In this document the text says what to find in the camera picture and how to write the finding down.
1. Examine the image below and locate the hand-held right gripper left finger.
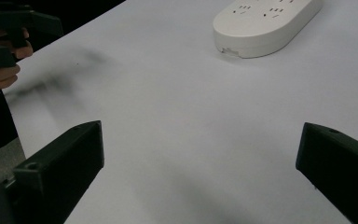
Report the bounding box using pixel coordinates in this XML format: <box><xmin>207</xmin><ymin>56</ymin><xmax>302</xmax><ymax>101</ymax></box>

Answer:
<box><xmin>5</xmin><ymin>119</ymin><xmax>105</xmax><ymax>224</ymax></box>

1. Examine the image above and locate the white power strip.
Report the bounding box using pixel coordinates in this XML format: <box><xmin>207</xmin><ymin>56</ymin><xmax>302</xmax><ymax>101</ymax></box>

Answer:
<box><xmin>213</xmin><ymin>0</ymin><xmax>324</xmax><ymax>59</ymax></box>

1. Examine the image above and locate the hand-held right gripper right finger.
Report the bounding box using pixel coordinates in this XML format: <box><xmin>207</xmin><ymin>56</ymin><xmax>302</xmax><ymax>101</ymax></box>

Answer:
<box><xmin>295</xmin><ymin>121</ymin><xmax>358</xmax><ymax>224</ymax></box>

